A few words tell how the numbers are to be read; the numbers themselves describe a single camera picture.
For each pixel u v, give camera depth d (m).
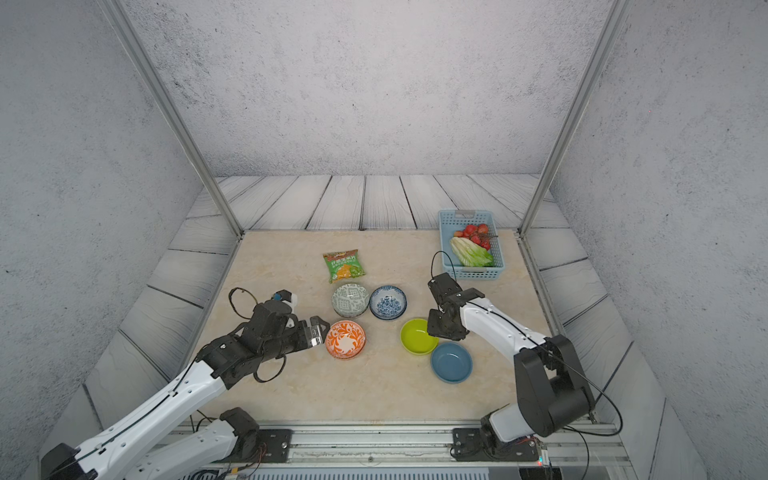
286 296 0.48
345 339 0.89
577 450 0.74
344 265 1.05
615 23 0.71
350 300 0.96
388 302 0.96
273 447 0.73
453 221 1.19
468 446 0.73
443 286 1.11
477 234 1.15
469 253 1.05
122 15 0.71
